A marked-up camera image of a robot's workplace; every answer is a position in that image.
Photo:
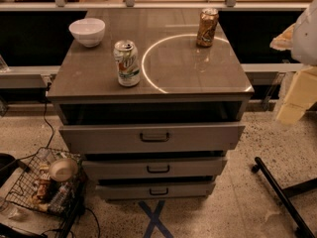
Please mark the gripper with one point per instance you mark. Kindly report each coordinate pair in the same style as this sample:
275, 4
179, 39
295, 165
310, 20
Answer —
306, 39

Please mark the orange soda can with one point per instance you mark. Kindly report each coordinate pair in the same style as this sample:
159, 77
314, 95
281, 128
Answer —
207, 27

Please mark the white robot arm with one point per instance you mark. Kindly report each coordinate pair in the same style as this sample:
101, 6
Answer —
301, 39

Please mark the white green soda can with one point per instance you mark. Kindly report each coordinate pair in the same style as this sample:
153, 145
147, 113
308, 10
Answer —
126, 59

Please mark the white bowl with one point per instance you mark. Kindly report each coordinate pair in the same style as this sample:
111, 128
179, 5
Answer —
88, 31

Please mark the tan bowl in basket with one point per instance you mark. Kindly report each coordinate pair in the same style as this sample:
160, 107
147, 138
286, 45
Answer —
63, 169

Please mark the black chair base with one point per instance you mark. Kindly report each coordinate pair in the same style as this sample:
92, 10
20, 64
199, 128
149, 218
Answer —
285, 194

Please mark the grey drawer cabinet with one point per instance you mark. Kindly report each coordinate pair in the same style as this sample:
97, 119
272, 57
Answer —
179, 82

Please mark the plastic water bottle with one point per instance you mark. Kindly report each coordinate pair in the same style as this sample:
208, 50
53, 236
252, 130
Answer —
57, 204

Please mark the snack bag in basket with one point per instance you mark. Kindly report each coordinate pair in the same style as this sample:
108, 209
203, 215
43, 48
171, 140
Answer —
42, 194

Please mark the top drawer with handle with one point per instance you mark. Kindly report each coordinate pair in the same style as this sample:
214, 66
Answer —
151, 138

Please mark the drawer with handle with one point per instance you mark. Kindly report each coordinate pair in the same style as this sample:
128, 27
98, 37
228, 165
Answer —
155, 168
151, 138
155, 190

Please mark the middle drawer with handle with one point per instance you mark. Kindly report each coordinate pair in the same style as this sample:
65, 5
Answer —
155, 168

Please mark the bottom drawer with handle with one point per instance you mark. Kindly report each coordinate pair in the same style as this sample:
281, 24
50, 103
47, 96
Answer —
155, 190

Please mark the black wire basket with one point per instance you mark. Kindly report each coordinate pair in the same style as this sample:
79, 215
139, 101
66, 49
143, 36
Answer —
23, 188

